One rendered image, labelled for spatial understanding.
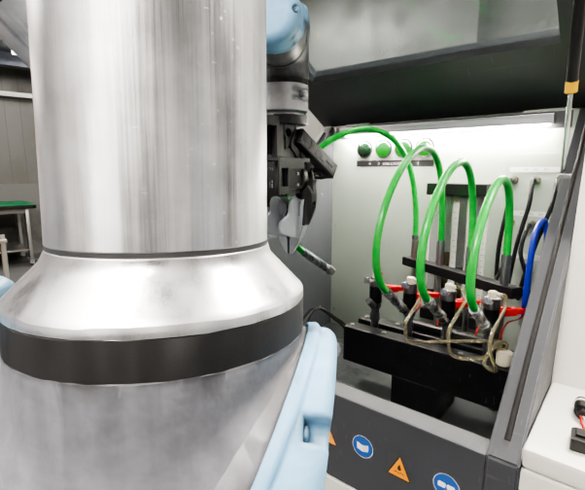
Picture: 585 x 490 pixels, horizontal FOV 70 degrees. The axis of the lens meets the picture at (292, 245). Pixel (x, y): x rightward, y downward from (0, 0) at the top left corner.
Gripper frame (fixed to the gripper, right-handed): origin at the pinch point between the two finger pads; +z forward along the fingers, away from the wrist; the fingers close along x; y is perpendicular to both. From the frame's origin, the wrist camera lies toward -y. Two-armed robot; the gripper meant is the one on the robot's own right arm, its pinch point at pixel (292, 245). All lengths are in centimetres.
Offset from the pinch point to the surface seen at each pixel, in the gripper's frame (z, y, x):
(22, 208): 39, -150, -589
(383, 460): 33.3, -3.1, 16.2
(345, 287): 24, -57, -26
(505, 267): 6.8, -36.2, 24.2
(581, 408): 20.7, -15.0, 39.9
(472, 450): 25.5, -3.2, 29.2
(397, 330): 22.6, -30.3, 5.1
